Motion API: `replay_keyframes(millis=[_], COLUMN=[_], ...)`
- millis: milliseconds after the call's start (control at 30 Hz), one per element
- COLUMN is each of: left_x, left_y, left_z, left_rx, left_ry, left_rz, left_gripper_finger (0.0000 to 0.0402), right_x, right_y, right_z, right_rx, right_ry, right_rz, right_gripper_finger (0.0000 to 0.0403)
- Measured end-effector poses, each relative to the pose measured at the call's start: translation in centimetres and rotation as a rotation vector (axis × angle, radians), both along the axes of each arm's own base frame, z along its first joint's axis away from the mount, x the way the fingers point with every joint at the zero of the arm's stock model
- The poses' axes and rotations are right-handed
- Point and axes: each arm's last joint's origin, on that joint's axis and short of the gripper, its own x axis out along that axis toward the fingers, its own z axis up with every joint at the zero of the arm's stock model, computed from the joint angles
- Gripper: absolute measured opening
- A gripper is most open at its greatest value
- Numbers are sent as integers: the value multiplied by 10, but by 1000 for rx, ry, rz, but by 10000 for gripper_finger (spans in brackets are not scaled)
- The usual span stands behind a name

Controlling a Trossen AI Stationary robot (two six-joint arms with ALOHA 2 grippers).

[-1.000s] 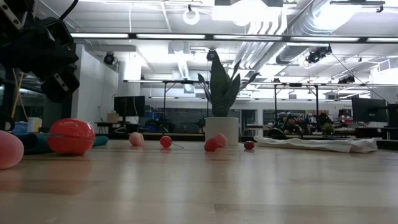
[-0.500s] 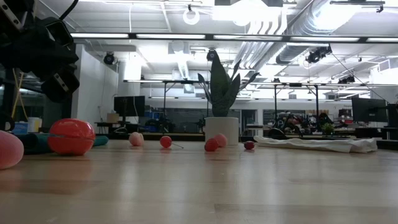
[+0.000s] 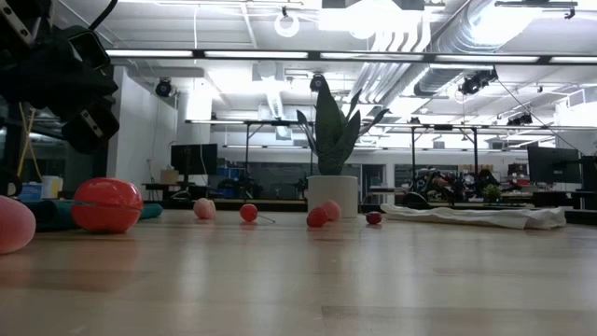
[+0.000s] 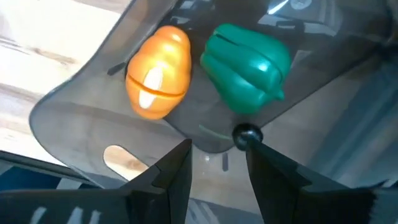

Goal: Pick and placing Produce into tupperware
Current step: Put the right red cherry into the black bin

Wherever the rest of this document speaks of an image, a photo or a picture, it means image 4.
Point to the orange toy bell pepper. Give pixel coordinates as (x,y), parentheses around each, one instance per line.
(158,74)

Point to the translucent grey tupperware container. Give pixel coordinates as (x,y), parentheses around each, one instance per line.
(93,124)

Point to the small dark purple toy plum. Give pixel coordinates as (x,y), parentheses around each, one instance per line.
(245,133)

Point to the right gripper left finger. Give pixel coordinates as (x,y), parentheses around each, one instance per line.
(168,186)

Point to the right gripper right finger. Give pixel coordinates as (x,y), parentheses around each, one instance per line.
(270,186)

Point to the green toy bell pepper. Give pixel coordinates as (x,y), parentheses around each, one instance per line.
(245,68)

